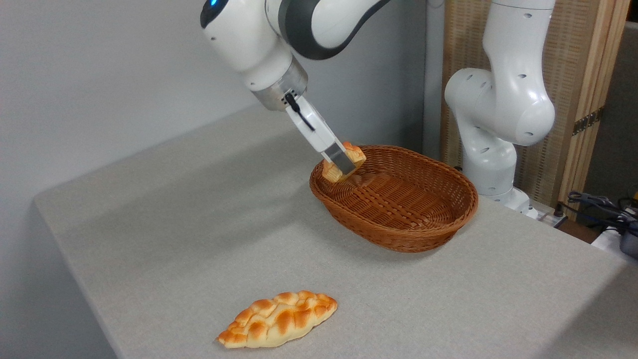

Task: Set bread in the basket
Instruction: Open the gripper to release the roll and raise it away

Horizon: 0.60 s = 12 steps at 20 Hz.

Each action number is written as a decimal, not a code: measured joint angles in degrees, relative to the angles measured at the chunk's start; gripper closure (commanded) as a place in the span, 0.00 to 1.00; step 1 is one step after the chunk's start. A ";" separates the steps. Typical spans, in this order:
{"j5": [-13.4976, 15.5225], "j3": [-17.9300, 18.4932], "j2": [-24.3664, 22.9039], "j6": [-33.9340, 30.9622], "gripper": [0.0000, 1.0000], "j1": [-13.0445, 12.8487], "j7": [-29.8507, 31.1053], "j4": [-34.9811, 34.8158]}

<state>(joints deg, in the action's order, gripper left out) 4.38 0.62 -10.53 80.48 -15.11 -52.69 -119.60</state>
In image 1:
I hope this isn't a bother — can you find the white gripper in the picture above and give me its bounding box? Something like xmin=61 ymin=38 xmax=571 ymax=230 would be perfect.
xmin=284 ymin=92 xmax=358 ymax=177

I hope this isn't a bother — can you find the wooden folding screen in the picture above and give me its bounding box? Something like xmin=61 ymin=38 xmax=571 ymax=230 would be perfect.
xmin=441 ymin=0 xmax=632 ymax=212

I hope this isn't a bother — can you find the grey-blue plastic box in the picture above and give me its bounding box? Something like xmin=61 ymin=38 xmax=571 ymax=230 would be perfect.
xmin=620 ymin=222 xmax=638 ymax=260

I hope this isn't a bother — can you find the grey tablecloth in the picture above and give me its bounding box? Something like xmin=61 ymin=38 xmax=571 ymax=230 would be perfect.
xmin=34 ymin=106 xmax=638 ymax=359

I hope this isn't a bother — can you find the long braided bread loaf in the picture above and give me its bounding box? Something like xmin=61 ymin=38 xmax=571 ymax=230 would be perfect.
xmin=216 ymin=290 xmax=338 ymax=349

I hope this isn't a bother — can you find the round knotted bread roll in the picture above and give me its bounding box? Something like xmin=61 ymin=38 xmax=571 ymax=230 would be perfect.
xmin=321 ymin=142 xmax=367 ymax=183

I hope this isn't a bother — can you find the white power strip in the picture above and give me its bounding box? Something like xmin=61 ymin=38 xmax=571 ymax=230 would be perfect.
xmin=534 ymin=206 xmax=569 ymax=229

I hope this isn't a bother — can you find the black cable bundle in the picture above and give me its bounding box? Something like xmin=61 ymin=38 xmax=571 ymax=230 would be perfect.
xmin=558 ymin=191 xmax=638 ymax=226

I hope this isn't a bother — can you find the brown wicker oval basket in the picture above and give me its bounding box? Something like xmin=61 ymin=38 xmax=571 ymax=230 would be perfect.
xmin=309 ymin=145 xmax=479 ymax=253

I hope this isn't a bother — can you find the metal screen hinge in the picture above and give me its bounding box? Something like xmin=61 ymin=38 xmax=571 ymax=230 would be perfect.
xmin=572 ymin=107 xmax=604 ymax=137

